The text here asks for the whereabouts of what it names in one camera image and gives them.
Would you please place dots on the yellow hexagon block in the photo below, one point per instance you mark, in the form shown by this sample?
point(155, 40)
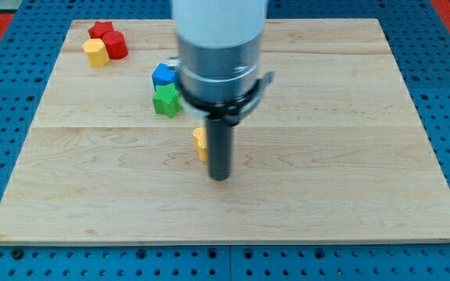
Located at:
point(96, 52)

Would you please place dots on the green star block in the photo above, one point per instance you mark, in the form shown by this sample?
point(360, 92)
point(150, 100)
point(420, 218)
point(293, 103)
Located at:
point(166, 100)

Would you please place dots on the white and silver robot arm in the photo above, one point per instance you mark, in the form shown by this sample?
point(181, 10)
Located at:
point(218, 47)

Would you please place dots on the red star block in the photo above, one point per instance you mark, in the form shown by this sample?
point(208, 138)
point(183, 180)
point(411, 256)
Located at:
point(99, 29)

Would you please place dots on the light wooden board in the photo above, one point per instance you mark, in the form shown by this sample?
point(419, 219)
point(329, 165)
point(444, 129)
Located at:
point(335, 153)

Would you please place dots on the black cylindrical pointer rod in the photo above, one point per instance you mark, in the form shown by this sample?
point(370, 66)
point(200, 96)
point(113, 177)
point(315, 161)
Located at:
point(219, 148)

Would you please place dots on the blue block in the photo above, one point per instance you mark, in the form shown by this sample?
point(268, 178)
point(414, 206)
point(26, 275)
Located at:
point(163, 75)

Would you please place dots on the red cylinder block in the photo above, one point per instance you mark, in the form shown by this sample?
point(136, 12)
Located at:
point(115, 44)

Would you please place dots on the yellow heart block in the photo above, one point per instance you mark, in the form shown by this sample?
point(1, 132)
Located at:
point(200, 143)

